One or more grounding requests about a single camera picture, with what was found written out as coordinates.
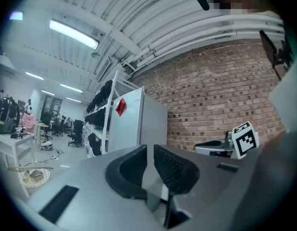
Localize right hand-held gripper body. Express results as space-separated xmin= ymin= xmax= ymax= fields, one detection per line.
xmin=224 ymin=121 xmax=260 ymax=160

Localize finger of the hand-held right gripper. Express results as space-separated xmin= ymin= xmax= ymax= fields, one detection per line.
xmin=194 ymin=140 xmax=225 ymax=156

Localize dark glass door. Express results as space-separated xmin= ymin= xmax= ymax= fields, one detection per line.
xmin=41 ymin=94 xmax=64 ymax=125

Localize black chest-mounted device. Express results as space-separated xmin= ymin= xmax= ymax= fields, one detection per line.
xmin=258 ymin=29 xmax=295 ymax=82

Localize round yellow wooden table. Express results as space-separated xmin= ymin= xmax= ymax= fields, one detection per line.
xmin=34 ymin=123 xmax=50 ymax=144

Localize white square table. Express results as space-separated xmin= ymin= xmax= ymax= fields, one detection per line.
xmin=0 ymin=131 xmax=36 ymax=170

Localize white ceiling pipes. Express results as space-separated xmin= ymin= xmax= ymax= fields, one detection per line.
xmin=121 ymin=13 xmax=285 ymax=70

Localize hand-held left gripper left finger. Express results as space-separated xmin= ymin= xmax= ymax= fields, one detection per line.
xmin=27 ymin=144 xmax=165 ymax=231

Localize white metal shelf rack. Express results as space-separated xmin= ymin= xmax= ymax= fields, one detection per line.
xmin=83 ymin=69 xmax=145 ymax=159

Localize row of black bags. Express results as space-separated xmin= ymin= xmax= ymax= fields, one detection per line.
xmin=85 ymin=79 xmax=115 ymax=157

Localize tall gray metal cabinet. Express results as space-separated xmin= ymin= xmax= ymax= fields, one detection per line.
xmin=107 ymin=87 xmax=168 ymax=153

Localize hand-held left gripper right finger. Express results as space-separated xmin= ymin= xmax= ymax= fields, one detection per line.
xmin=154 ymin=144 xmax=254 ymax=231

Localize pile of small electronics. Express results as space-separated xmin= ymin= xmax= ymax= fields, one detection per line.
xmin=10 ymin=126 xmax=28 ymax=140

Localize red diamond sign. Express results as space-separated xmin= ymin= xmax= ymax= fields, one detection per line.
xmin=115 ymin=97 xmax=128 ymax=117

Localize white wheeled floor machine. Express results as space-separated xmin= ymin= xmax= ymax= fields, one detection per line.
xmin=39 ymin=140 xmax=53 ymax=152

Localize black office chair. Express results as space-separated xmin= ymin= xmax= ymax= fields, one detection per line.
xmin=41 ymin=112 xmax=54 ymax=141
xmin=67 ymin=119 xmax=85 ymax=147

